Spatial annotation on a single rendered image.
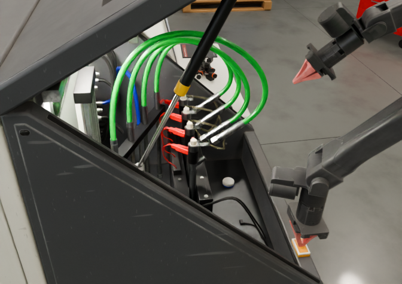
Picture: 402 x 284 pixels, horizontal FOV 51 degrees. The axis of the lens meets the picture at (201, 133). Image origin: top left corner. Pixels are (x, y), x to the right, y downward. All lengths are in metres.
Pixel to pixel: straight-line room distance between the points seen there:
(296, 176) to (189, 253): 0.28
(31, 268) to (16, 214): 0.13
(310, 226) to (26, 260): 0.59
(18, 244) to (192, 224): 0.30
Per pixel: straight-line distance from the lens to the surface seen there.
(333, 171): 0.86
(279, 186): 0.93
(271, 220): 1.24
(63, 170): 0.67
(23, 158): 0.67
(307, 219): 0.98
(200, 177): 1.20
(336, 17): 1.10
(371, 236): 2.58
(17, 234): 0.78
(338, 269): 2.36
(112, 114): 1.01
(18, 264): 0.84
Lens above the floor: 1.75
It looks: 34 degrees down
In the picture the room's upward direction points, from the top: 2 degrees clockwise
